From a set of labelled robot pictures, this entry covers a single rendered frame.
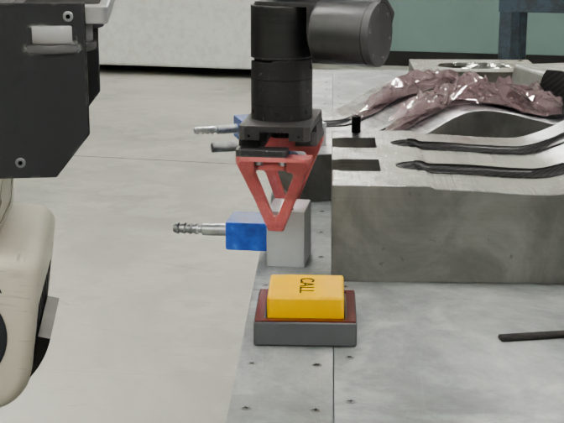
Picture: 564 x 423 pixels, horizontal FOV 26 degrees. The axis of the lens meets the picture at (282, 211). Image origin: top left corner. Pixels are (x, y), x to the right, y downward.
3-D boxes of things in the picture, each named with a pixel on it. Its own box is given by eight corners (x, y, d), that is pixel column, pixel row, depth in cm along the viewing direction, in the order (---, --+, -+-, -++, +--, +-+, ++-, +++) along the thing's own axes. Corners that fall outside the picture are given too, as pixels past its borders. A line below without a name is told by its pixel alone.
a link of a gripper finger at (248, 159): (318, 219, 117) (319, 122, 114) (310, 238, 110) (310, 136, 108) (248, 216, 118) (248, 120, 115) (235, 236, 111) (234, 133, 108)
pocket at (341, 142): (331, 183, 125) (331, 147, 124) (331, 171, 130) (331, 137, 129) (376, 183, 125) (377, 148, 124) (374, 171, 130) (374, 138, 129)
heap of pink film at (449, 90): (388, 141, 143) (389, 75, 141) (342, 115, 160) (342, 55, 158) (587, 130, 150) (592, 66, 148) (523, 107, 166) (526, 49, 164)
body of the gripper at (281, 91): (322, 127, 119) (322, 51, 117) (310, 148, 109) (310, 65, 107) (256, 126, 120) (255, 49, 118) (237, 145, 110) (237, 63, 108)
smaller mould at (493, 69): (413, 115, 193) (415, 71, 191) (407, 100, 208) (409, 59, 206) (540, 116, 192) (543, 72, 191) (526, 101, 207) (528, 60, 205)
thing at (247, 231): (168, 262, 116) (166, 206, 115) (180, 248, 121) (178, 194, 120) (304, 268, 114) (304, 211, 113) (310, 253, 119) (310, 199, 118)
